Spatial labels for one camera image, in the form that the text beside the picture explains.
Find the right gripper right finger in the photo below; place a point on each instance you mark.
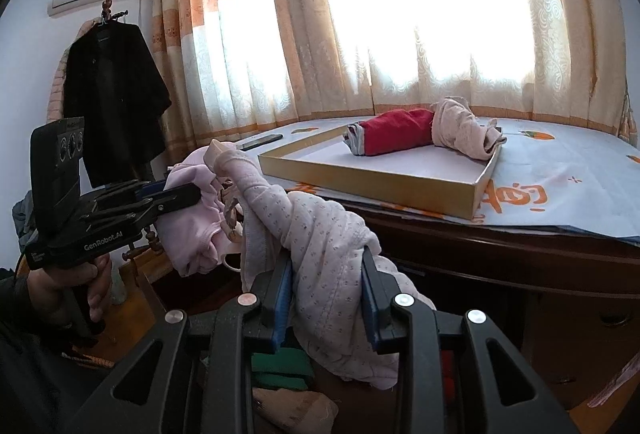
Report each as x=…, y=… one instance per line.
x=456, y=374

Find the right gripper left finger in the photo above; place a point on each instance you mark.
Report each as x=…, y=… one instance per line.
x=191, y=374

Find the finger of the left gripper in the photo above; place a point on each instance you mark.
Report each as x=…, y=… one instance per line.
x=123, y=221
x=121, y=194

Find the light pink underwear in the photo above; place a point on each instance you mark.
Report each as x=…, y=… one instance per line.
x=196, y=239

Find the beige pink dotted garment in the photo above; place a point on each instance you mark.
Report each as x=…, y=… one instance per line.
x=326, y=243

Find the dusty pink dotted underwear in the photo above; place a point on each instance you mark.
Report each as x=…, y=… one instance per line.
x=456, y=127

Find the red grey underwear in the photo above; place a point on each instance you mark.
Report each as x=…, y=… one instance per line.
x=390, y=132

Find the green black striped underwear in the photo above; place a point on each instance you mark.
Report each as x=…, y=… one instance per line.
x=289, y=368

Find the person left hand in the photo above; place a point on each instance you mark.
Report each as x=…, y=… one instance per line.
x=47, y=286

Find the black hanging coat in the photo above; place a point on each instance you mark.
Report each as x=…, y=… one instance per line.
x=113, y=84

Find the black smartphone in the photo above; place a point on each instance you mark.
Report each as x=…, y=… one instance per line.
x=259, y=142

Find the shallow cardboard box tray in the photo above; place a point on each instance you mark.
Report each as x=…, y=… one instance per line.
x=432, y=179

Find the white persimmon print tablecloth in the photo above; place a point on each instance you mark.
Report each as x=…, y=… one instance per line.
x=548, y=177

